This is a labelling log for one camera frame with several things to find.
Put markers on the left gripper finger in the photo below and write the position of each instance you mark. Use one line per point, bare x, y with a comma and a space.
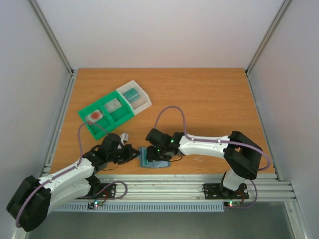
130, 159
134, 152

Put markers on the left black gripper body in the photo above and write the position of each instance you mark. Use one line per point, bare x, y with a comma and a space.
121, 157

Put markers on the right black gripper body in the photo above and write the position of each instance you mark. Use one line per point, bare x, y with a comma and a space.
151, 154

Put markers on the teal leather card holder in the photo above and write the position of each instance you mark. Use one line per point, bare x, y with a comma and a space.
154, 164

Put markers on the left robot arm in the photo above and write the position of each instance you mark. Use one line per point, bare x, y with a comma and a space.
36, 198

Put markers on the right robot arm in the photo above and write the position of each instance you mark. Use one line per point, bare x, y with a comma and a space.
242, 155

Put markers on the card with red circle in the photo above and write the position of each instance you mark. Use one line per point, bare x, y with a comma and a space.
93, 117

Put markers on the grey card in green bin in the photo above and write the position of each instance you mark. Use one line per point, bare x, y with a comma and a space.
112, 105

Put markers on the teal cards in white bin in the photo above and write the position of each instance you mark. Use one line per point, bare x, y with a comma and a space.
131, 95

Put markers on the green plastic bin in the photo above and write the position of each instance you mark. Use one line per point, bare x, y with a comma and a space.
110, 121

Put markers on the white translucent plastic bin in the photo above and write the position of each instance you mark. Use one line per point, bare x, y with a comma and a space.
138, 100

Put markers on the left small circuit board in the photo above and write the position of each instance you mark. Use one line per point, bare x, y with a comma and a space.
96, 204

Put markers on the small circuit board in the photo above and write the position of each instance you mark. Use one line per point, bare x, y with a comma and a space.
232, 204
96, 204

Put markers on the right small circuit board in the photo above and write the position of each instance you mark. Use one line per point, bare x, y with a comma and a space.
232, 204

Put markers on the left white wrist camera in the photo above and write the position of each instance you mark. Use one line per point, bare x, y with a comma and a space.
124, 138

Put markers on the aluminium front rail frame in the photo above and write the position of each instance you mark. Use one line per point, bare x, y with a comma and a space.
188, 187

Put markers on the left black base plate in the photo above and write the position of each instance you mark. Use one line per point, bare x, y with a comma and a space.
101, 191

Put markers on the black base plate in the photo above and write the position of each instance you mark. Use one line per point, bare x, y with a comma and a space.
214, 191
101, 191

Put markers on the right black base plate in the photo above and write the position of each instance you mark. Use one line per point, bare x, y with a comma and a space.
214, 191

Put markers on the grey slotted cable duct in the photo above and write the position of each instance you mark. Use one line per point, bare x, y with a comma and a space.
138, 207

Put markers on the left aluminium corner post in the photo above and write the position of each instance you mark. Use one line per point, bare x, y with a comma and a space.
51, 36

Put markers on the aluminium corner post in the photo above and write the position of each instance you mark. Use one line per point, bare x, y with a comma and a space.
51, 36
270, 31

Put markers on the right aluminium corner post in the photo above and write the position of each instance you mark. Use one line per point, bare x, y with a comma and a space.
270, 31

